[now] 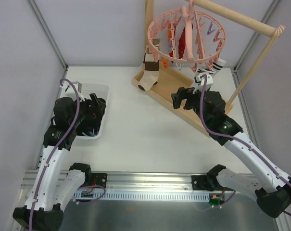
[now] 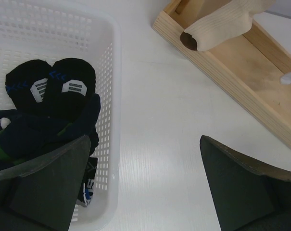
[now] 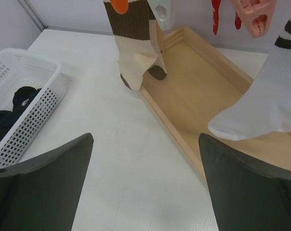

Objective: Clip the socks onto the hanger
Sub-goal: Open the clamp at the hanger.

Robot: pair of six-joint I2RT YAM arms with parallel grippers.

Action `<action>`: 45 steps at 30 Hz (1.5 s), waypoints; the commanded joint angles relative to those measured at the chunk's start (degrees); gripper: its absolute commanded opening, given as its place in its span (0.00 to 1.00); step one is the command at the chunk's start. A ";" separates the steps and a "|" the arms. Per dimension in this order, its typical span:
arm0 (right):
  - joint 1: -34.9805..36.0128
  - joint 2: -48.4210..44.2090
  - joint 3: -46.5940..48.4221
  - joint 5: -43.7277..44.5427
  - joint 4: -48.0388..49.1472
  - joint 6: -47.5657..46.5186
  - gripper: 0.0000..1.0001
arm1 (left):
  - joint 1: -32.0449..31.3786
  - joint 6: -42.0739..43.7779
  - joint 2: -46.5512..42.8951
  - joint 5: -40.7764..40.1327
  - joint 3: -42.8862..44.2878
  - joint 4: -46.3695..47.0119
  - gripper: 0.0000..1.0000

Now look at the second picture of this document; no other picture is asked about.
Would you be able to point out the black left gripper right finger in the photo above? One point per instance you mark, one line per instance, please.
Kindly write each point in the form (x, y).
(248, 194)

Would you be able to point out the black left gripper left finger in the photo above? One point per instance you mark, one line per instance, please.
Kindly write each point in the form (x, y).
(40, 194)

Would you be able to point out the black sock with white patch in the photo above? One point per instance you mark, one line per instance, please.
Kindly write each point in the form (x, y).
(71, 83)

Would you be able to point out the navy green striped sock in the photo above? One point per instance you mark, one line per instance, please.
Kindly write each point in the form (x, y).
(24, 136)

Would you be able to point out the white plastic laundry basket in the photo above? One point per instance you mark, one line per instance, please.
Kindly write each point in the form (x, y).
(55, 29)

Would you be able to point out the cream sock brown toe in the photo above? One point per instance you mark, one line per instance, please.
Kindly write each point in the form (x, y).
(221, 20)

